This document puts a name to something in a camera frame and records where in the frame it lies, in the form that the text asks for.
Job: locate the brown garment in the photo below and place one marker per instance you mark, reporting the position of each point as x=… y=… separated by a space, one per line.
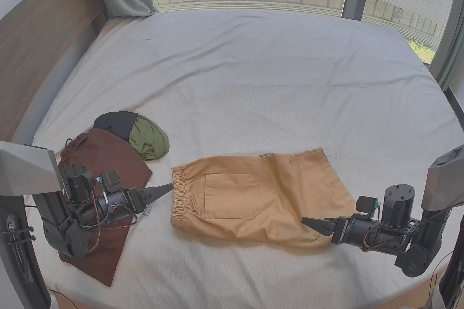
x=108 y=162

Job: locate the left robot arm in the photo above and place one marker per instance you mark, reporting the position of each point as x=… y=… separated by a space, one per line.
x=29 y=170

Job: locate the tan shorts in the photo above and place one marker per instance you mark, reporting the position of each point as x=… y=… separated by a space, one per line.
x=272 y=199

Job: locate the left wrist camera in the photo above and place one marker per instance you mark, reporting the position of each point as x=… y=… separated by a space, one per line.
x=110 y=180

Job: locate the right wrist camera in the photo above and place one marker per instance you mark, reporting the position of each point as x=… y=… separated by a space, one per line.
x=367 y=206

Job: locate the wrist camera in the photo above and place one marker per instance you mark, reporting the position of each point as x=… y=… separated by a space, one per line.
x=367 y=206
x=110 y=180

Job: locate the bed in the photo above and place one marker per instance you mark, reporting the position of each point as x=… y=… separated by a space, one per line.
x=253 y=83

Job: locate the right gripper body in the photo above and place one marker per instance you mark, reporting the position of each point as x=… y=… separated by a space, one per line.
x=351 y=231

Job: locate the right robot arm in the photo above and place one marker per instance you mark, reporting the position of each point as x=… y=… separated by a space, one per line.
x=442 y=180

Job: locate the black garment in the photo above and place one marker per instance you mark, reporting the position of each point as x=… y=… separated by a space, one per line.
x=114 y=124

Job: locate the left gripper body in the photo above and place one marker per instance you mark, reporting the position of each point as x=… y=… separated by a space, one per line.
x=127 y=202

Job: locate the green garment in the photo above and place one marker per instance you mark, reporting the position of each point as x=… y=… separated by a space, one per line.
x=150 y=141

